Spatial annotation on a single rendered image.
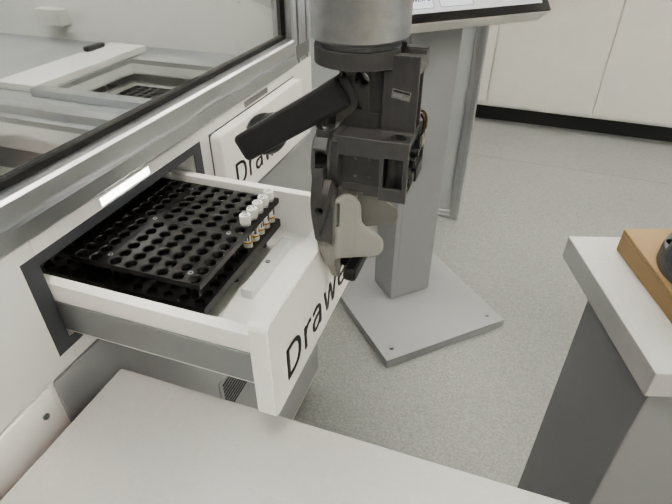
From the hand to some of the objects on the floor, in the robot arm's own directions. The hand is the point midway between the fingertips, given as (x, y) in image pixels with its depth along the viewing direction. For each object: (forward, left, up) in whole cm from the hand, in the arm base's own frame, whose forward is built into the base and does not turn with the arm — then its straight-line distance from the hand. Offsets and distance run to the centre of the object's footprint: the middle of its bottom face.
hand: (336, 252), depth 50 cm
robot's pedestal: (-48, +2, -92) cm, 104 cm away
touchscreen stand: (-39, -88, -95) cm, 136 cm away
